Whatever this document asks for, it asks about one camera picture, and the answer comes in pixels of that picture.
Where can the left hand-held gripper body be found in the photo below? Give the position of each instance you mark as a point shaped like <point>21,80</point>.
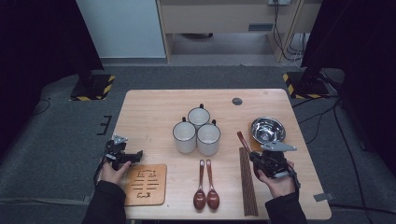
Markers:
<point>117,152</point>

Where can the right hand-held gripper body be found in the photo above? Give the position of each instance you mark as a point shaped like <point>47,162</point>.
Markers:
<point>275,163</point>

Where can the carved wooden trivet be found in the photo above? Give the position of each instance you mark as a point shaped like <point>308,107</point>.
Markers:
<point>145,185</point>
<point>257,146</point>

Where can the red-brown wooden spoon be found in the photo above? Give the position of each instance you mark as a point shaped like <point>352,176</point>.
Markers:
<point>213,199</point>
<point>199,199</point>
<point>244,141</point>

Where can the row of wooden chopsticks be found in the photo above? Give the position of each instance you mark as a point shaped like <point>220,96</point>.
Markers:
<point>248,186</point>

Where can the stainless steel bowl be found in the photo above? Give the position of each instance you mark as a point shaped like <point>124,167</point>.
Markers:
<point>267,129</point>

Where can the person's left hand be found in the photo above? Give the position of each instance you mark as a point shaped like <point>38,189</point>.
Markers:
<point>112,174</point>

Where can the person's right hand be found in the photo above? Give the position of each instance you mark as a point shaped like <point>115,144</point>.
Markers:
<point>281,186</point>

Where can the white mug black rim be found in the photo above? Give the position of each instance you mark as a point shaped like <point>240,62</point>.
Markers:
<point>208,141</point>
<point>184,137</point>
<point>198,116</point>

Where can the grey tape piece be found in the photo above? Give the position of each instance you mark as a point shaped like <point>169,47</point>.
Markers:
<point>323,196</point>
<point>86,198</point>

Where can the black stand base striped edge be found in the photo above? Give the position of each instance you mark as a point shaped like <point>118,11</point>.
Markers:
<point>306,87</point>
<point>93,88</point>

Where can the white cabinet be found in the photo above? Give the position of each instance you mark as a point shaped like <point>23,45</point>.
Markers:
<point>121,28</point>

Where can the black curtain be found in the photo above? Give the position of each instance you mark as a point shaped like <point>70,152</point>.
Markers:
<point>37,46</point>
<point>361,46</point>

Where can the beige wooden desk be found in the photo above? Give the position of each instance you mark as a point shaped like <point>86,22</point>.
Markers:
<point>218,17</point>

